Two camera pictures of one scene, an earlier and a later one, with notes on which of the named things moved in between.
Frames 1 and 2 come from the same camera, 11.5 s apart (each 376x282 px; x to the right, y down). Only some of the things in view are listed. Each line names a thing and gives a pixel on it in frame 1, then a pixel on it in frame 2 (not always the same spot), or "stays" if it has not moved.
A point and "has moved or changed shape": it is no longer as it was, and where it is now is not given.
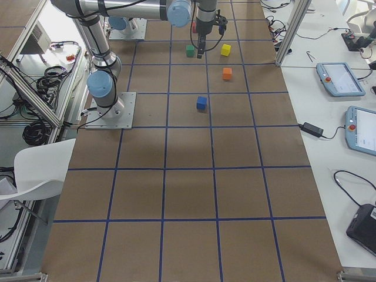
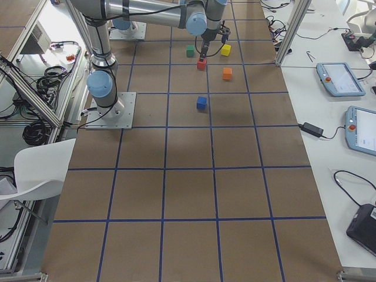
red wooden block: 194,27 has moved or changed shape
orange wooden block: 227,73 stays
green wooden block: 190,50 stays
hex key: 309,56 stays
